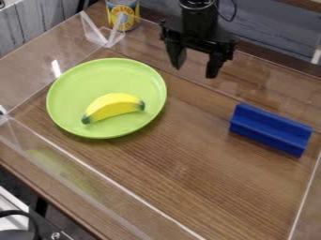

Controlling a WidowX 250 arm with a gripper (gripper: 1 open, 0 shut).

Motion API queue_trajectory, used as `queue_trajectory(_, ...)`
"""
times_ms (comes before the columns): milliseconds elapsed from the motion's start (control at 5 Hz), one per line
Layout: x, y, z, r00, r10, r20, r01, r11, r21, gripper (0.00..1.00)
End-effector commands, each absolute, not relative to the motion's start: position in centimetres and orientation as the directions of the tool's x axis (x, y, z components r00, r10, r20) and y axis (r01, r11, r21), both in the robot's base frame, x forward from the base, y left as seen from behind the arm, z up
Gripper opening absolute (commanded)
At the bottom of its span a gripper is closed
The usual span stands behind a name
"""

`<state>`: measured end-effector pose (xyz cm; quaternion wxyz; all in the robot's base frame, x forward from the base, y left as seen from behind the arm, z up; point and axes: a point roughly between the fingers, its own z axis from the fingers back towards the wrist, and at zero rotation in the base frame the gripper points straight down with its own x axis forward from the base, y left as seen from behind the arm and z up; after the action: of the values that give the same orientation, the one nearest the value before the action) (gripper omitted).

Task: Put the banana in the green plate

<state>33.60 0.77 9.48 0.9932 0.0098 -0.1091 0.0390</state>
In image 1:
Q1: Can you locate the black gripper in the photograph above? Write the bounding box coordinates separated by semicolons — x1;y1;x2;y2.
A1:
159;3;236;79

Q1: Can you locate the yellow toy banana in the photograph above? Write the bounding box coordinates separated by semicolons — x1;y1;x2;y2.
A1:
81;93;145;125

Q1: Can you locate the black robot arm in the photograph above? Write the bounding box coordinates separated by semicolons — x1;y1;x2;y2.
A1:
159;0;236;79

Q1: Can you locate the green round plate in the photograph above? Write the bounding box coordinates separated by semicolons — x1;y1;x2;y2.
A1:
46;57;168;139

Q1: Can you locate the yellow blue tin can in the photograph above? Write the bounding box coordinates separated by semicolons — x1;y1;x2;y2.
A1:
105;0;140;32

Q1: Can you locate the blue plastic block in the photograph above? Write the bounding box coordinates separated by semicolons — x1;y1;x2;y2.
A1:
230;103;313;158

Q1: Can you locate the clear acrylic corner bracket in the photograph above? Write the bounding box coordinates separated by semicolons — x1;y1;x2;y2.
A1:
80;11;125;49

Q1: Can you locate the clear acrylic enclosure wall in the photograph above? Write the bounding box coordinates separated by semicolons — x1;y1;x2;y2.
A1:
0;113;206;240

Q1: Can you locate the black cable lower left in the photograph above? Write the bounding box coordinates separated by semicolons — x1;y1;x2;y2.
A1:
0;209;41;240

